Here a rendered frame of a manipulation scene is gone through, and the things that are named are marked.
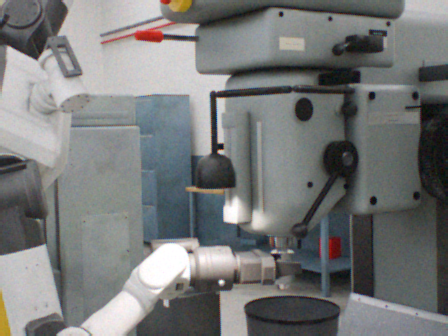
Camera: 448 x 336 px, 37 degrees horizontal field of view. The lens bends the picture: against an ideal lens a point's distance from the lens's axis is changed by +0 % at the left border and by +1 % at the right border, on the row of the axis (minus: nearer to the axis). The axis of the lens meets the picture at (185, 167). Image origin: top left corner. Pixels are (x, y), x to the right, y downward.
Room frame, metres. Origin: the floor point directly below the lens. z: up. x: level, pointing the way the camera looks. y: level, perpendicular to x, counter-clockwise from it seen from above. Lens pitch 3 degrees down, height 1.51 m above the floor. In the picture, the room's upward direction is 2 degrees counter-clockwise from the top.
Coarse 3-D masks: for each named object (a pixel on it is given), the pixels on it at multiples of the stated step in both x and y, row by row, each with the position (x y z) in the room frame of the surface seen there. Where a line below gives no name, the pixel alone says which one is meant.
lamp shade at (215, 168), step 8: (200, 160) 1.19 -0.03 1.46; (208, 160) 1.18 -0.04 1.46; (216, 160) 1.17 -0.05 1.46; (224, 160) 1.18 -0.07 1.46; (200, 168) 1.18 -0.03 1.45; (208, 168) 1.17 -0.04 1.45; (216, 168) 1.17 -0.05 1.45; (224, 168) 1.17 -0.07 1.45; (232, 168) 1.19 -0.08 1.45; (200, 176) 1.18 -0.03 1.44; (208, 176) 1.17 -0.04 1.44; (216, 176) 1.17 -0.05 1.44; (224, 176) 1.17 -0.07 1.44; (232, 176) 1.18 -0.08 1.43; (200, 184) 1.18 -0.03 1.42; (208, 184) 1.17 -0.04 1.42; (216, 184) 1.17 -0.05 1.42; (224, 184) 1.17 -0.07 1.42; (232, 184) 1.18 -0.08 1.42
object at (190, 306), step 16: (192, 288) 1.60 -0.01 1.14; (160, 304) 1.63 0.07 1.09; (176, 304) 1.57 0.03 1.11; (192, 304) 1.57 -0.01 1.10; (208, 304) 1.60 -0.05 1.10; (144, 320) 1.70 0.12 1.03; (160, 320) 1.63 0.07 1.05; (176, 320) 1.57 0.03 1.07; (192, 320) 1.57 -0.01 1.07; (208, 320) 1.60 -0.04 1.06
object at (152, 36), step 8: (136, 32) 1.27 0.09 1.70; (144, 32) 1.27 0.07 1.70; (152, 32) 1.28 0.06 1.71; (160, 32) 1.29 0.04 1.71; (144, 40) 1.28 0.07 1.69; (152, 40) 1.29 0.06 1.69; (160, 40) 1.29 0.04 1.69; (176, 40) 1.32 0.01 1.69; (184, 40) 1.33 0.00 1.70; (192, 40) 1.34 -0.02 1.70
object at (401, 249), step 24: (360, 216) 1.64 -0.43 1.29; (384, 216) 1.59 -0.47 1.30; (408, 216) 1.53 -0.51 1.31; (432, 216) 1.48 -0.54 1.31; (360, 240) 1.64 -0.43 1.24; (384, 240) 1.59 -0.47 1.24; (408, 240) 1.53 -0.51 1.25; (432, 240) 1.48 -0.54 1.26; (360, 264) 1.64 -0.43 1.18; (384, 264) 1.59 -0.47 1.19; (408, 264) 1.53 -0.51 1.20; (432, 264) 1.48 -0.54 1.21; (360, 288) 1.65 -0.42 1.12; (384, 288) 1.59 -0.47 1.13; (408, 288) 1.53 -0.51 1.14; (432, 288) 1.48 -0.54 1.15
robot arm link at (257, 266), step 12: (216, 252) 1.29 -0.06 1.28; (228, 252) 1.30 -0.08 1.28; (240, 252) 1.36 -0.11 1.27; (252, 252) 1.35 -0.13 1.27; (264, 252) 1.34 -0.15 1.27; (216, 264) 1.28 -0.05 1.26; (228, 264) 1.28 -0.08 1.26; (240, 264) 1.29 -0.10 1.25; (252, 264) 1.28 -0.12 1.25; (264, 264) 1.27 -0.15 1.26; (216, 276) 1.27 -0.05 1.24; (228, 276) 1.28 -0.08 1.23; (240, 276) 1.29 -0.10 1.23; (252, 276) 1.28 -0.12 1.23; (264, 276) 1.27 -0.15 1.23; (216, 288) 1.29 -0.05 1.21; (228, 288) 1.29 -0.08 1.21
